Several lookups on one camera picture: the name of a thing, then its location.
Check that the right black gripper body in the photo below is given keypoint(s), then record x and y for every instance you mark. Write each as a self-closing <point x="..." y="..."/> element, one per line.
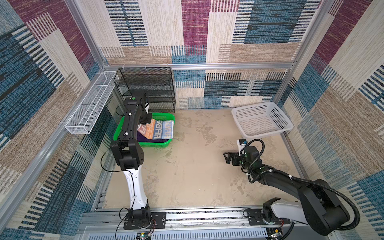
<point x="237" y="160"/>

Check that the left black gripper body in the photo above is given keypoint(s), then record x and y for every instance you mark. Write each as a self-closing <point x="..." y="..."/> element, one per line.
<point x="147" y="118"/>

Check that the white printed towel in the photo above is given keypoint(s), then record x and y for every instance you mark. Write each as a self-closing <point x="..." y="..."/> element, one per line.
<point x="157" y="130"/>

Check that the purple towel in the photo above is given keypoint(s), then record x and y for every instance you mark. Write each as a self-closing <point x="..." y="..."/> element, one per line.
<point x="143" y="139"/>

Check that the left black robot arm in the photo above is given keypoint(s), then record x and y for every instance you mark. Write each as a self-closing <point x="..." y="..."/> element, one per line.
<point x="129" y="156"/>

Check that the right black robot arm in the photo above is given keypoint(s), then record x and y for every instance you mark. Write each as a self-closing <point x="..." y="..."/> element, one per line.
<point x="321" y="207"/>

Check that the green plastic basket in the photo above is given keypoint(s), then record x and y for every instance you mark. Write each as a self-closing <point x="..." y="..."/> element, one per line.
<point x="146" y="143"/>

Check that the white plastic basket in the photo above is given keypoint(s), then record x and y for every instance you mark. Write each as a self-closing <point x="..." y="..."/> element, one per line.
<point x="261" y="120"/>

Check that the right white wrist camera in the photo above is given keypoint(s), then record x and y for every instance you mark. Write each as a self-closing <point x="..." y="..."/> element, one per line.
<point x="241" y="143"/>

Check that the black wire shelf rack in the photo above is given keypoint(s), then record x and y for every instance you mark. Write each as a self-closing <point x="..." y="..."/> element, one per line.
<point x="156" y="83"/>

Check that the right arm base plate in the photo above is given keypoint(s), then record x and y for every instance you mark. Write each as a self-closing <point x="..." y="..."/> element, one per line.
<point x="263" y="217"/>

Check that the white wire wall basket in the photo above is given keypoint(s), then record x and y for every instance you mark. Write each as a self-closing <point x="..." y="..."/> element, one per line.
<point x="88" y="111"/>

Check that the white slotted cable duct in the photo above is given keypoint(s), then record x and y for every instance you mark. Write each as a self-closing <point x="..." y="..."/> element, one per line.
<point x="225" y="234"/>

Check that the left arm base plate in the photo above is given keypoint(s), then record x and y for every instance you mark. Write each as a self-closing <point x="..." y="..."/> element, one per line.
<point x="157" y="220"/>

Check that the aluminium front rail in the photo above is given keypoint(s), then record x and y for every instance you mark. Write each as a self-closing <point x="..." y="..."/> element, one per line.
<point x="179" y="219"/>

